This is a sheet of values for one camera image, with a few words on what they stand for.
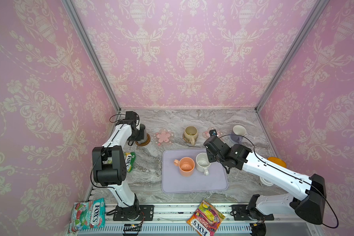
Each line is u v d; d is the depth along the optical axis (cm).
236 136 97
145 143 100
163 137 103
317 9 69
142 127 94
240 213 73
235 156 51
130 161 92
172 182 83
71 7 70
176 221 73
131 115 77
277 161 81
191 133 101
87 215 71
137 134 81
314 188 40
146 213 74
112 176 48
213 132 67
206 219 70
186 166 89
